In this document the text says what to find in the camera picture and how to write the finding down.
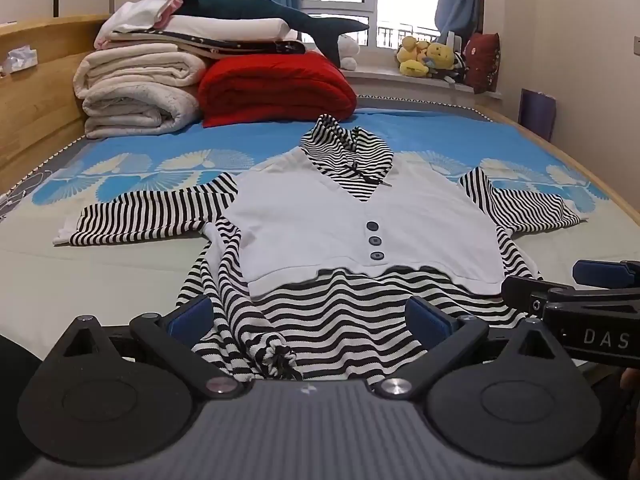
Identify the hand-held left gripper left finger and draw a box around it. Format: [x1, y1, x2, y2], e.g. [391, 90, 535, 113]
[47, 294, 247, 400]

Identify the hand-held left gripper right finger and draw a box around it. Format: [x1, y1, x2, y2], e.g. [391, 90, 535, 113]
[376, 296, 568, 401]

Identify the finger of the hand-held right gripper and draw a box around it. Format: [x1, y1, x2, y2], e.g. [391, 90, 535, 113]
[572, 259, 640, 289]
[501, 276, 576, 319]

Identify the striped and white sweater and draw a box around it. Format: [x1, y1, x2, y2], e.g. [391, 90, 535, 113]
[52, 114, 591, 382]

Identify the blue patterned bed blanket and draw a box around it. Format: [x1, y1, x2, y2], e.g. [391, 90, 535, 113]
[0, 94, 640, 378]

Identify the white folded quilt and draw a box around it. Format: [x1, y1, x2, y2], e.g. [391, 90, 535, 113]
[73, 42, 209, 140]

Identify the dark red pillow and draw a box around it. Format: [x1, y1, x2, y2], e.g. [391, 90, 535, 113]
[462, 32, 502, 95]

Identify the black and white striped toy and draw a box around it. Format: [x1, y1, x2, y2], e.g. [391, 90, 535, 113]
[445, 50, 471, 86]

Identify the red folded blanket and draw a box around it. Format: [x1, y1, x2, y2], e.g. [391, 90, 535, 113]
[197, 51, 359, 129]

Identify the white window sill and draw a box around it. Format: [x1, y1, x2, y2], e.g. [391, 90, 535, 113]
[344, 69, 502, 97]

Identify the yellow and blue plush toy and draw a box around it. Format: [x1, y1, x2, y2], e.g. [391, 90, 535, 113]
[425, 42, 459, 81]

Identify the dark patterned folded blanket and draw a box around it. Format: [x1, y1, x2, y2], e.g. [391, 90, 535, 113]
[110, 30, 307, 59]

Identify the white plush toy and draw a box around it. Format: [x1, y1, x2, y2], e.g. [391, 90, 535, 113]
[337, 35, 361, 71]

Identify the white pillow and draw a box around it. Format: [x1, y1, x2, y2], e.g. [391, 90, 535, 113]
[169, 15, 299, 44]

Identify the white cloth with pink edge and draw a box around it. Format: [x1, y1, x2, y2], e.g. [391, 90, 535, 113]
[95, 0, 184, 50]

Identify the tissue box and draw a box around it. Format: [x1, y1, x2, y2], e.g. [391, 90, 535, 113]
[0, 46, 39, 77]

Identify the dark teal shark plush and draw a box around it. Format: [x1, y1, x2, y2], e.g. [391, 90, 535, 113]
[172, 0, 371, 69]

